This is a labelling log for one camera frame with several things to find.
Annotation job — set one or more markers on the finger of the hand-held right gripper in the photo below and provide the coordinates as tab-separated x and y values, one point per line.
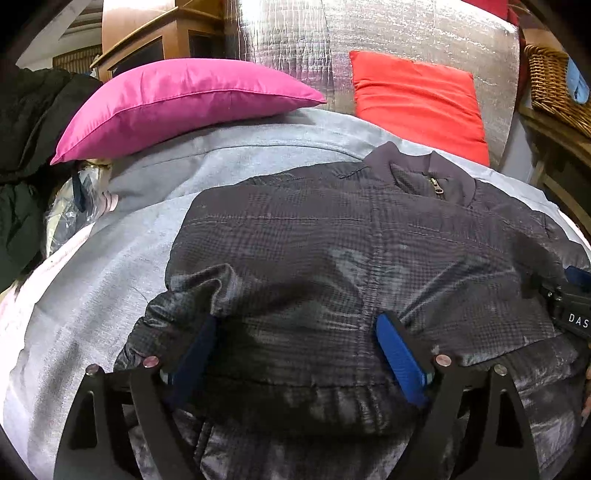
577	273

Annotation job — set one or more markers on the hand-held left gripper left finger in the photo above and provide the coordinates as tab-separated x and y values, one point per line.
198	351

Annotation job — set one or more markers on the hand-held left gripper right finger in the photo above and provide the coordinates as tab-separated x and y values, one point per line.
399	355

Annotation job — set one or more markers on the dark grey quilted jacket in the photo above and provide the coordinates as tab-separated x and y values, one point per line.
323	254

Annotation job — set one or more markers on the pile of black clothes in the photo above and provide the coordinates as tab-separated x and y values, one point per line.
27	138

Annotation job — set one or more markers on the person's right hand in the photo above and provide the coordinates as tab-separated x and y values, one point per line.
588	397

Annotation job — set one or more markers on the grey bed sheet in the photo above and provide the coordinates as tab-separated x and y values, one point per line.
115	277

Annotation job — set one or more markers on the dark wooden shelf unit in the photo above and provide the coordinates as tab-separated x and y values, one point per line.
563	152

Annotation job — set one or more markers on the pale pink bed cover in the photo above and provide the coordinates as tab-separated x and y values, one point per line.
14	332

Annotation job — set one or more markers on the blue cloth in basket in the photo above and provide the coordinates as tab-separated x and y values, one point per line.
579	81

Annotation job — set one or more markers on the clear plastic bag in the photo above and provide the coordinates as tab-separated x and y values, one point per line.
69	207

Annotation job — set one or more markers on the wicker basket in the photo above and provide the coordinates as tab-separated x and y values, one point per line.
545	78

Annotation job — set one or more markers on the red pillow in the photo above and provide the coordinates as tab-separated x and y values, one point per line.
415	106

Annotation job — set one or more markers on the pink pillow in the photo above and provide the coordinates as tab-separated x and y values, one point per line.
184	101

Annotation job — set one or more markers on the red cushion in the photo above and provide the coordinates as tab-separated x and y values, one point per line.
489	5

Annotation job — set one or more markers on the woven rattan panel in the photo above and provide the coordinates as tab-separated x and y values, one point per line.
76	60

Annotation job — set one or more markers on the silver foil insulation mat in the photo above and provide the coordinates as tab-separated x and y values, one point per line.
286	37

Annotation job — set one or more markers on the wooden cabinet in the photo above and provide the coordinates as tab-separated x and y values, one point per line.
138	27

